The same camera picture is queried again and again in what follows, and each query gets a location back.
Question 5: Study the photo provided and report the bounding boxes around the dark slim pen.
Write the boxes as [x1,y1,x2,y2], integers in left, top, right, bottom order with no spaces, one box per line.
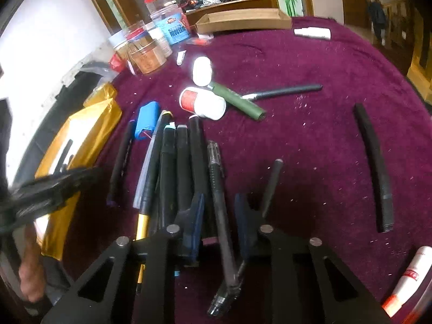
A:
[243,83,323,101]

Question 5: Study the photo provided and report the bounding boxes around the gold box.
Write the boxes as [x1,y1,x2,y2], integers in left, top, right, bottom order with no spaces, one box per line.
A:
[35,97,123,261]

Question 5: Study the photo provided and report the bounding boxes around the red plastic lid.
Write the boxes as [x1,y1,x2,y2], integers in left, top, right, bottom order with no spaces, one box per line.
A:
[109,55,128,74]

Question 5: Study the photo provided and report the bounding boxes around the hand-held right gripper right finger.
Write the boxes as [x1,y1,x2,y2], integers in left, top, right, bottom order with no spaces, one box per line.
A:
[234,193,394,324]

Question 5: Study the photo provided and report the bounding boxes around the clear jar with orange contents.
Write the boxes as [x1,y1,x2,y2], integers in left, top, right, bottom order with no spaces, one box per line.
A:
[126,22,168,75]

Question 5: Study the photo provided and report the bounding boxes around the gold box lid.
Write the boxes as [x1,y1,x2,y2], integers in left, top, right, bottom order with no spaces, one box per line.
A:
[83,82,118,107]

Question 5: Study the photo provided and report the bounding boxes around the green cylinder marker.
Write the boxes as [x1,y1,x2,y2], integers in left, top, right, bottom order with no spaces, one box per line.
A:
[209,81,267,122]

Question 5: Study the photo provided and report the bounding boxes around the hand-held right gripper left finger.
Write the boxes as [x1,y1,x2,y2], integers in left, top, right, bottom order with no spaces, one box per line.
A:
[40,193,205,324]

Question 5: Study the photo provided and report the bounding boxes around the dark bag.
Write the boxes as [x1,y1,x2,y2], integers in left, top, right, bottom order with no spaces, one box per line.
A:
[56,63,103,103]

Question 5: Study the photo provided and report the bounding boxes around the clear jar with white lid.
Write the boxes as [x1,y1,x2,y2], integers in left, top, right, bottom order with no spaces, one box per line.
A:
[108,30,136,65]

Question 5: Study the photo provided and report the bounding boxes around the pile of black pens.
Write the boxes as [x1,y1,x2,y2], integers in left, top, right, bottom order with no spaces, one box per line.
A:
[107,110,285,244]

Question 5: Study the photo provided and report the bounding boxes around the wooden stair railing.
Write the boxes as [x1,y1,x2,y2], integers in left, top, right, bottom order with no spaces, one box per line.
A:
[384,0,416,49]

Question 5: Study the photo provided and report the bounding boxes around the blue battery pack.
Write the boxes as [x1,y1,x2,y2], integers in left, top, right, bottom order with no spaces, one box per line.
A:
[134,101,161,141]

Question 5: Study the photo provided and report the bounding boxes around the purple velvet tablecloth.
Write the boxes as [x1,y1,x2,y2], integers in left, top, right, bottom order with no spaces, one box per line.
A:
[62,16,432,324]

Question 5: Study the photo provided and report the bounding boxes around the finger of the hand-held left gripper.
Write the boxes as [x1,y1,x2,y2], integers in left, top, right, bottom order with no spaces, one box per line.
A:
[10,166,102,199]
[0,189,80,235]

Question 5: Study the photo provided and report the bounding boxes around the small clear packet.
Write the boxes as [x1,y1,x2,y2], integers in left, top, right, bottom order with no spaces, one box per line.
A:
[185,34,214,46]

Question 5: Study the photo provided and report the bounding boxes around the white bottle with red label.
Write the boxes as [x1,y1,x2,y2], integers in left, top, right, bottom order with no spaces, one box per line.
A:
[180,86,227,121]

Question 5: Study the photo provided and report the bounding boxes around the long black ribbed tube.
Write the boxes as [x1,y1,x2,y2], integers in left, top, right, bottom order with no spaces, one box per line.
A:
[353,103,394,234]

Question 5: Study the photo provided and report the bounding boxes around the white oval case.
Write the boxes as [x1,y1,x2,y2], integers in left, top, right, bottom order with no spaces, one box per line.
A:
[192,56,213,87]

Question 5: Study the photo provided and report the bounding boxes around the single black pen in box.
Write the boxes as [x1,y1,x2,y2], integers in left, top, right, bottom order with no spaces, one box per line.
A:
[58,138,75,177]

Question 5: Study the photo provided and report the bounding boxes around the white rectangular stick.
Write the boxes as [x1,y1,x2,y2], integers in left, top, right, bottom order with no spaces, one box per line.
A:
[293,26,332,41]

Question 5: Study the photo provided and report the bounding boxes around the white tube with red print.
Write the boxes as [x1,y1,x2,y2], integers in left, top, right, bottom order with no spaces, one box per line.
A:
[382,246,432,315]

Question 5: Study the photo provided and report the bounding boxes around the person's left hand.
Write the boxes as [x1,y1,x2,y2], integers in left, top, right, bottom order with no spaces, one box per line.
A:
[18,227,45,303]

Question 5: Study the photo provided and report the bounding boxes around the clear gel pen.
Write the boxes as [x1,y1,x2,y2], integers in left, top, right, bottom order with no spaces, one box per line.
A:
[207,141,244,317]

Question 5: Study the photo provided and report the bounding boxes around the clear jar with red lid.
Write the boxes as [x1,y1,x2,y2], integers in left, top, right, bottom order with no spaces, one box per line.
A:
[144,0,180,18]

